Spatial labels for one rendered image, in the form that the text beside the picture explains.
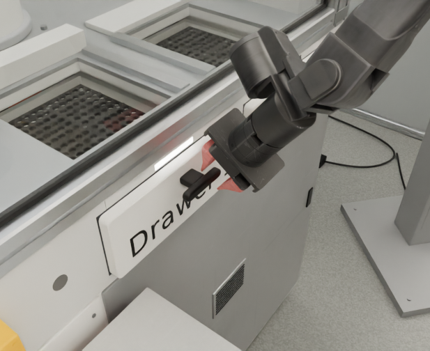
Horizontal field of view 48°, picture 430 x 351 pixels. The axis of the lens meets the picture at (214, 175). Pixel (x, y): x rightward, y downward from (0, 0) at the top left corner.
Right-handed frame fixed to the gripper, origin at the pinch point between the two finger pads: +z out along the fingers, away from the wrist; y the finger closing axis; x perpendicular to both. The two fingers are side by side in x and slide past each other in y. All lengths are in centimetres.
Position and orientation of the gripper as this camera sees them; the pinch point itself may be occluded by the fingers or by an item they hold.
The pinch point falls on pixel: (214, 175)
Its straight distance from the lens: 69.5
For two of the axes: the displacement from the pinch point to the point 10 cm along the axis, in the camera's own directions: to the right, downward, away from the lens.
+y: -6.5, -7.6, 0.0
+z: -4.7, 4.0, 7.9
